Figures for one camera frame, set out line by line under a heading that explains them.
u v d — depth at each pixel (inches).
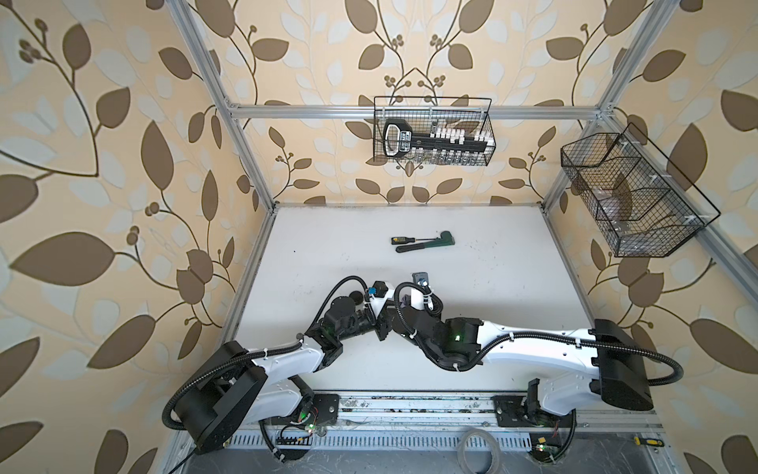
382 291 27.3
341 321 25.0
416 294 25.1
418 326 21.1
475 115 35.8
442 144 32.8
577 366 16.9
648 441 27.3
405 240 42.6
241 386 17.0
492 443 26.8
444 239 43.1
